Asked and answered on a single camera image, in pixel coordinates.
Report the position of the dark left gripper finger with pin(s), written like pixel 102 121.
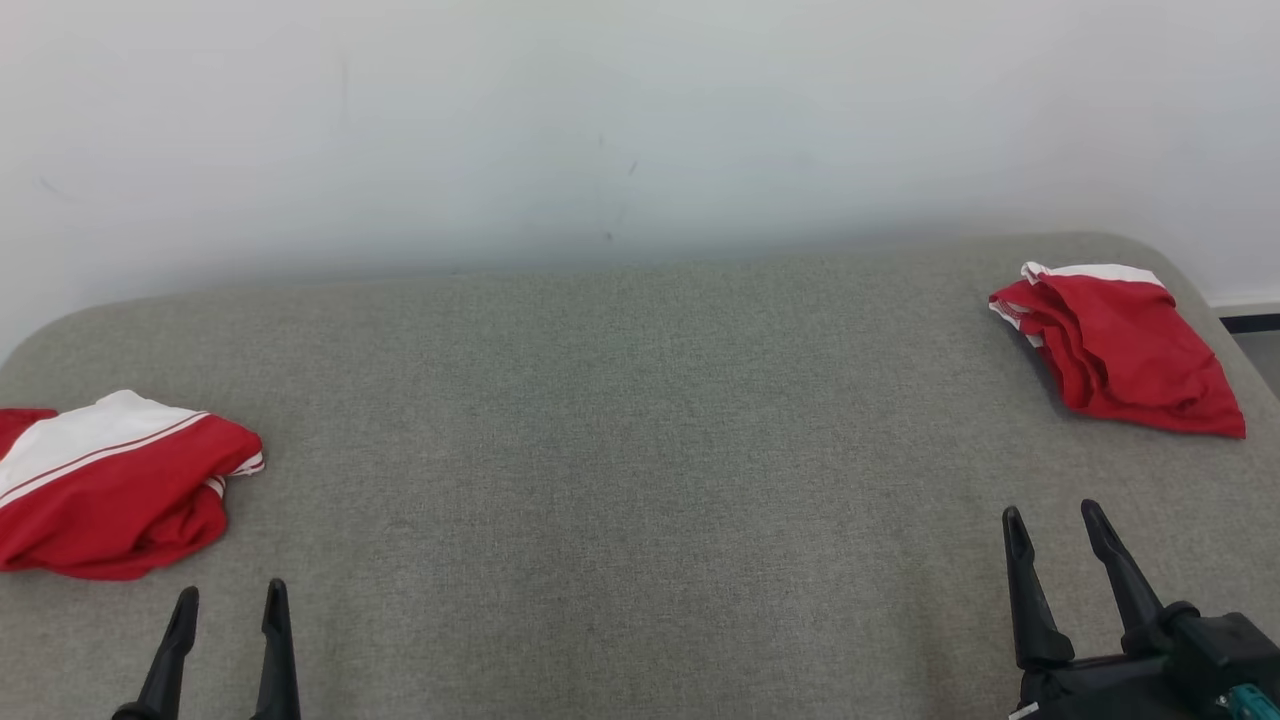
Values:
pixel 170 670
pixel 277 660

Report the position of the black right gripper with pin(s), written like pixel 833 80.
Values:
pixel 1200 670

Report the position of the red number 23 jersey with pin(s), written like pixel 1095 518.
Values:
pixel 120 500

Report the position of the red shorts with white stripes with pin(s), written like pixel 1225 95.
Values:
pixel 1130 350

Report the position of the grey fabric sofa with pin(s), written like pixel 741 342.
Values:
pixel 640 450

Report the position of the dark wall baseboard strip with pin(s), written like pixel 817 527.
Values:
pixel 1250 323

